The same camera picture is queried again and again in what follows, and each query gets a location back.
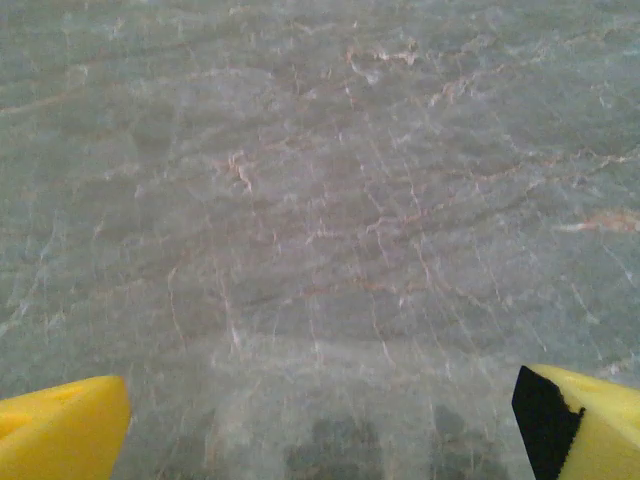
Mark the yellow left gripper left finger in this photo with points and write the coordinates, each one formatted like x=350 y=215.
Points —
x=60 y=430

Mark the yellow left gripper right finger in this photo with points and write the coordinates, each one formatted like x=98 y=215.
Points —
x=600 y=430

